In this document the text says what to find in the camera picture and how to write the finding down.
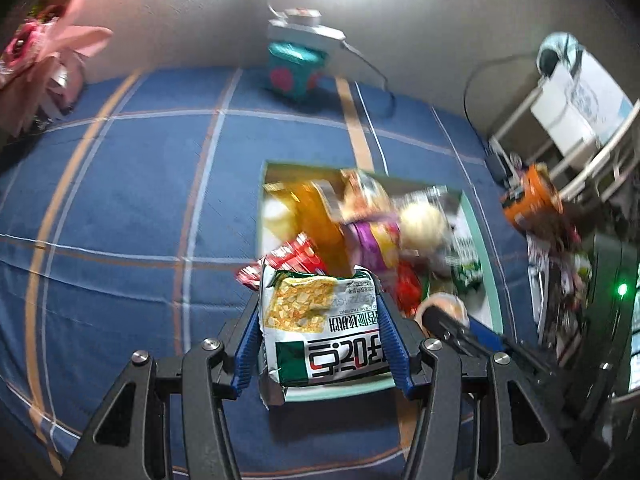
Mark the green white snack packet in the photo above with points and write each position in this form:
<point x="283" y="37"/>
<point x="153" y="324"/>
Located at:
<point x="320" y="340"/>

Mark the pink flower bouquet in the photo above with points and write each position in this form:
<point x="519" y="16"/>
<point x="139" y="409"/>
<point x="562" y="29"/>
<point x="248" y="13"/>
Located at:
<point x="35" y="45"/>

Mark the teal round gadget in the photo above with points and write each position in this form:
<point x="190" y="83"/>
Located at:
<point x="557" y="52"/>

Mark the round yellow pastry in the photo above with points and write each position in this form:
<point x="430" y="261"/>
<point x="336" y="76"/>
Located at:
<point x="440" y="305"/>

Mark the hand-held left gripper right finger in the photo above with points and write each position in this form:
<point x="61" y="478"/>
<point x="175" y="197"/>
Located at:
<point x="395" y="350"/>

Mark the white tray box teal rim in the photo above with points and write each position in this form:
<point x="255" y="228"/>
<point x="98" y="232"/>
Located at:
<point x="492" y="305"/>

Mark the white power strip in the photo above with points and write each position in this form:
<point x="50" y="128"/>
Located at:
<point x="300" y="16"/>

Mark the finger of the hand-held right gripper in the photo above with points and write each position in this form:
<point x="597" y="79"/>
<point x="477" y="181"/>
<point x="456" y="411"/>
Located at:
<point x="500" y="342"/>
<point x="450" y="327"/>

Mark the large red biscuit packet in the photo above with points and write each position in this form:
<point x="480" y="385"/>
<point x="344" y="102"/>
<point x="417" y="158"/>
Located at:
<point x="295" y="257"/>

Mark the small red snack packet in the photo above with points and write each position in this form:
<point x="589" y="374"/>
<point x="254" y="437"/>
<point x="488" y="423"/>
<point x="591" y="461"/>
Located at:
<point x="407" y="285"/>

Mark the orange cup noodle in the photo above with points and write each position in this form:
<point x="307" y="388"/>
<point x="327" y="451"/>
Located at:
<point x="532" y="197"/>

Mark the golden biscuit packet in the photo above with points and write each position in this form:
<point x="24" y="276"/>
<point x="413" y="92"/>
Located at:
<point x="362" y="195"/>

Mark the teal cube box pink hearts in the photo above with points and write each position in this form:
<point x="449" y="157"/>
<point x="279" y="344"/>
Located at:
<point x="292" y="72"/>

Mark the pale bun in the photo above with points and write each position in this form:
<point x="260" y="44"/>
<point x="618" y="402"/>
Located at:
<point x="422" y="225"/>

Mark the white rack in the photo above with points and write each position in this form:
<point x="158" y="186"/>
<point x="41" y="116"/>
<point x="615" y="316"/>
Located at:
<point x="600" y="160"/>

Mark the blue plaid cloth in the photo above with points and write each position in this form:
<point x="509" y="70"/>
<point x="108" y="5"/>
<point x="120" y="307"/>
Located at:
<point x="125" y="210"/>

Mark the purple snack packet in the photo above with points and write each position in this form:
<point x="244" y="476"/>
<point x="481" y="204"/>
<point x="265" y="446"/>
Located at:
<point x="375" y="245"/>

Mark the yellow snack packet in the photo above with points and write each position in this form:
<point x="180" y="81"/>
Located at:
<point x="320" y="220"/>

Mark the black power adapter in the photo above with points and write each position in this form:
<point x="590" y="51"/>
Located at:
<point x="496" y="167"/>

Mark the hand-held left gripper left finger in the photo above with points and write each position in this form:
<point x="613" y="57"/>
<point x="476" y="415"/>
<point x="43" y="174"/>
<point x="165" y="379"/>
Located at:
<point x="247" y="355"/>

